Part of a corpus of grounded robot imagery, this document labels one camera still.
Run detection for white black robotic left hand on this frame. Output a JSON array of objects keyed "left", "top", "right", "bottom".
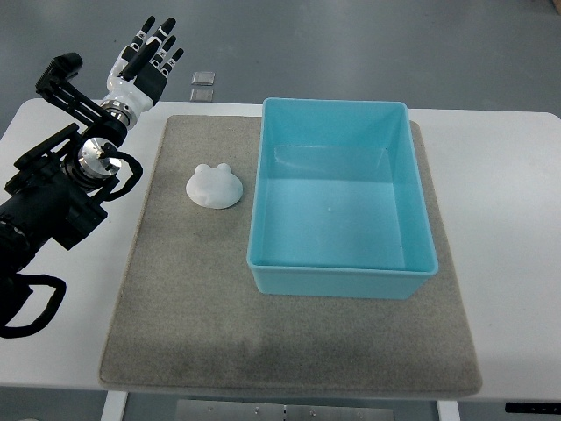
[{"left": 102, "top": 16, "right": 184, "bottom": 128}]

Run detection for lower metal floor plate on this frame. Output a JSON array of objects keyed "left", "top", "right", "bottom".
[{"left": 190, "top": 88, "right": 214, "bottom": 103}]

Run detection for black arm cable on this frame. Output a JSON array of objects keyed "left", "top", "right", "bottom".
[{"left": 0, "top": 274, "right": 67, "bottom": 339}]

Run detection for white frog toy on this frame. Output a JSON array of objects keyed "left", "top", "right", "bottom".
[{"left": 185, "top": 163, "right": 244, "bottom": 210}]

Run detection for metal table base plate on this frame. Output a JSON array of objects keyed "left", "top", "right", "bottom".
[{"left": 174, "top": 399, "right": 395, "bottom": 421}]

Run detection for blue plastic box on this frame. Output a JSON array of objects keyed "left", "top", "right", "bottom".
[{"left": 247, "top": 98, "right": 439, "bottom": 299}]

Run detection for black table control panel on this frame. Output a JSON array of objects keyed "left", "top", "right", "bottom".
[{"left": 505, "top": 402, "right": 561, "bottom": 416}]

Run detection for grey felt mat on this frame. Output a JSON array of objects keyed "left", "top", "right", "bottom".
[{"left": 99, "top": 116, "right": 482, "bottom": 399}]

